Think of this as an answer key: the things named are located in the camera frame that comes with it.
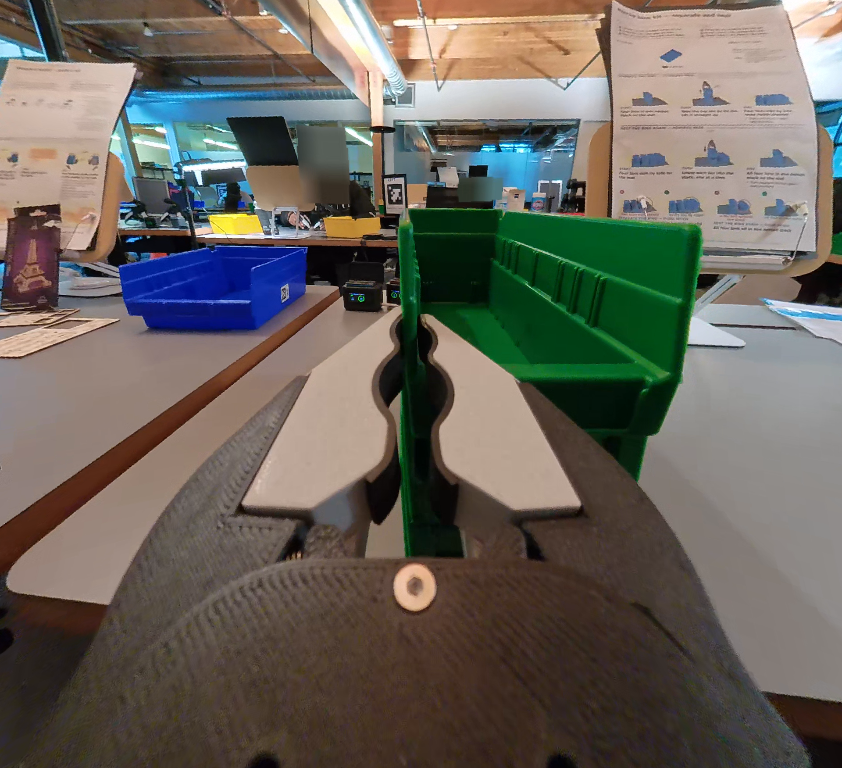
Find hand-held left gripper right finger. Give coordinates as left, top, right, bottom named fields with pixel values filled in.
left=418, top=314, right=583, bottom=524

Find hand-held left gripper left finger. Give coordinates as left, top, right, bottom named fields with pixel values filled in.
left=241, top=307, right=405, bottom=525

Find grey desk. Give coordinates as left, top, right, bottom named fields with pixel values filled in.
left=5, top=294, right=842, bottom=703
left=0, top=284, right=341, bottom=570

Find blue plastic bin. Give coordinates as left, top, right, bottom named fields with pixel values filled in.
left=118, top=245, right=309, bottom=331

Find wide yellow plastic bin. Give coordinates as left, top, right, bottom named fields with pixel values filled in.
left=208, top=213, right=265, bottom=236
left=322, top=215, right=382, bottom=240

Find beige stand with black sheet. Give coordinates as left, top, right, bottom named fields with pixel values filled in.
left=225, top=115, right=318, bottom=236

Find beige document holder stand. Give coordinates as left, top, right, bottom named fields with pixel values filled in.
left=56, top=151, right=127, bottom=298
left=585, top=123, right=836, bottom=348

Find wooden model part sheet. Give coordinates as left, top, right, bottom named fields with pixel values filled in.
left=0, top=317, right=121, bottom=360
left=0, top=307, right=81, bottom=329

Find interior glass window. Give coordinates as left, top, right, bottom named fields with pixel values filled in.
left=392, top=118, right=582, bottom=216

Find black floor lamp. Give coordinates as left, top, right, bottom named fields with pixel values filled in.
left=368, top=123, right=397, bottom=216

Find white blue printed leaflet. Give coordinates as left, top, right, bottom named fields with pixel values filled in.
left=762, top=297, right=842, bottom=345

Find purple tower model box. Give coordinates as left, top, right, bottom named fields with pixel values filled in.
left=0, top=204, right=63, bottom=313

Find instruction sheet with tan figures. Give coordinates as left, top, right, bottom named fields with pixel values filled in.
left=0, top=59, right=137, bottom=250

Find round silver ventilation duct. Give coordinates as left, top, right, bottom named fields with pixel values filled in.
left=289, top=0, right=414, bottom=99

